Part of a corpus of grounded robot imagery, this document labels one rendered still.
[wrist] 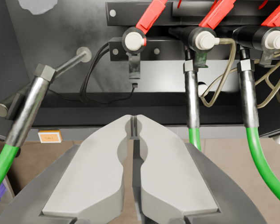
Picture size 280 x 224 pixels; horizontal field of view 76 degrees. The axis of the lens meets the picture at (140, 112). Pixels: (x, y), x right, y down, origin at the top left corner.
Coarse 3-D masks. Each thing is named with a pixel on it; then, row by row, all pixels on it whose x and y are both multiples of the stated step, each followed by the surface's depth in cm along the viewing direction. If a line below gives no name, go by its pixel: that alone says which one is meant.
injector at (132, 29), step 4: (128, 28) 23; (132, 28) 20; (136, 28) 20; (124, 32) 20; (128, 32) 20; (140, 32) 20; (124, 36) 20; (144, 36) 20; (124, 40) 20; (124, 44) 20; (124, 48) 21; (128, 48) 21; (140, 48) 21; (128, 52) 21; (132, 52) 21; (136, 52) 21
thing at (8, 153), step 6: (6, 144) 19; (6, 150) 19; (12, 150) 19; (0, 156) 19; (6, 156) 19; (12, 156) 19; (0, 162) 19; (6, 162) 19; (0, 168) 19; (6, 168) 19; (0, 174) 18; (0, 180) 19
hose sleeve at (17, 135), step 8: (32, 80) 21; (40, 80) 20; (32, 88) 20; (40, 88) 20; (32, 96) 20; (40, 96) 20; (24, 104) 20; (32, 104) 20; (40, 104) 21; (24, 112) 20; (32, 112) 20; (16, 120) 19; (24, 120) 20; (32, 120) 20; (16, 128) 19; (24, 128) 20; (8, 136) 19; (16, 136) 19; (24, 136) 20; (8, 144) 19; (16, 144) 19
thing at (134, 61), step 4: (128, 56) 21; (132, 56) 21; (136, 56) 21; (132, 60) 22; (136, 60) 22; (132, 64) 22; (136, 64) 22; (132, 68) 22; (136, 68) 22; (132, 72) 22; (136, 72) 22
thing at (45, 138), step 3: (42, 135) 45; (45, 135) 45; (48, 135) 45; (51, 135) 45; (54, 135) 45; (60, 135) 46; (42, 138) 45; (45, 138) 45; (48, 138) 45; (51, 138) 45; (54, 138) 45; (57, 138) 45; (60, 138) 46; (42, 141) 45; (45, 141) 45
